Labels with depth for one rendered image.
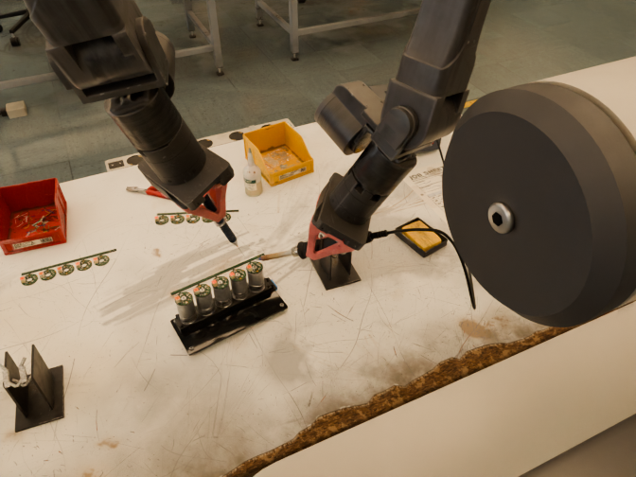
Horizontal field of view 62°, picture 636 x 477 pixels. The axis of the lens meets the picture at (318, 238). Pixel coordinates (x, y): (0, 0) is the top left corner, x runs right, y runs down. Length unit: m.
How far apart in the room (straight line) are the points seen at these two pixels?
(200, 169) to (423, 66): 0.25
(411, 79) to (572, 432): 0.35
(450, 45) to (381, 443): 0.37
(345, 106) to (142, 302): 0.45
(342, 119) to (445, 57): 0.15
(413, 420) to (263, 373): 0.47
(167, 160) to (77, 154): 2.18
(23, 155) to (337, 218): 2.31
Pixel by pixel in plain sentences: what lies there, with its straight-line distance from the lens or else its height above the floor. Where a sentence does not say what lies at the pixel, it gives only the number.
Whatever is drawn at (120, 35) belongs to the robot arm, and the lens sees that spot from 0.47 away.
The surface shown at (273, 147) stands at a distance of 1.15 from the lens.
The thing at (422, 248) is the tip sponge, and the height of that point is 0.76.
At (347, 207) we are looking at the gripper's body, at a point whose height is 0.98.
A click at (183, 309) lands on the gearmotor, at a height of 0.80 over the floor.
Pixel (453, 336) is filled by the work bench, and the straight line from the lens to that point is 0.81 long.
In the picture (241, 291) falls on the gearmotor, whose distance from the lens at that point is 0.80.
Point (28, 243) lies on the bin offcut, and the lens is 1.02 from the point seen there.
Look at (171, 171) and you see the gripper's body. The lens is 0.58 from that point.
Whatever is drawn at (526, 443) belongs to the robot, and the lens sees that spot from 0.32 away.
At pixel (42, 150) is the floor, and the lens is 2.83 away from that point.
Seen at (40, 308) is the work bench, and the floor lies 0.75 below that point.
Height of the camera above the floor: 1.38
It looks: 42 degrees down
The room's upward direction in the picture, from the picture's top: straight up
